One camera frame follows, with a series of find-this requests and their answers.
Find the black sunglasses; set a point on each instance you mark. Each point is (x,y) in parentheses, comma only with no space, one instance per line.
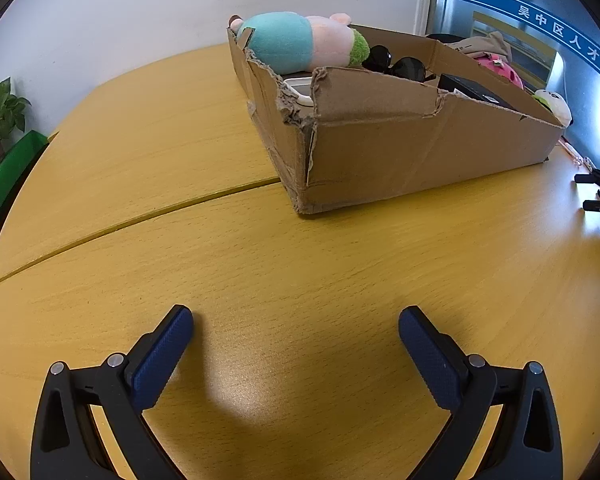
(410,67)

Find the small black box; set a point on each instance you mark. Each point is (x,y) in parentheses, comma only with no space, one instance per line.
(470,87)

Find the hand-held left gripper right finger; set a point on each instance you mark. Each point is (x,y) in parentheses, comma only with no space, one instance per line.
(430,355)

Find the cream phone case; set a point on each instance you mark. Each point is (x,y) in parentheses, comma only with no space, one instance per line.
(292,80)

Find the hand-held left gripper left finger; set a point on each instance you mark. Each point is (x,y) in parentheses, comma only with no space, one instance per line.
(162,355)

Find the green potted plant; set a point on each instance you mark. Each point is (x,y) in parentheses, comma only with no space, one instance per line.
(2,105)

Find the beige cloth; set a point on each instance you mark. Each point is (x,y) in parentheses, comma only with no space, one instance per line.
(485,45)

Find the teal pink plush toy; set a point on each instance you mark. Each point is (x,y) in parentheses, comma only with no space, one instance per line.
(280,40)

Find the white round plush toy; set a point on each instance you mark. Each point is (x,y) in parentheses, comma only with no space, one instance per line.
(555,105)

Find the torn cardboard box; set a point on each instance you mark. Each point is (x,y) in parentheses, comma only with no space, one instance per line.
(405,160)

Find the green partition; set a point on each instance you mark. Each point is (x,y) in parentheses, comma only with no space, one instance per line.
(10,170)

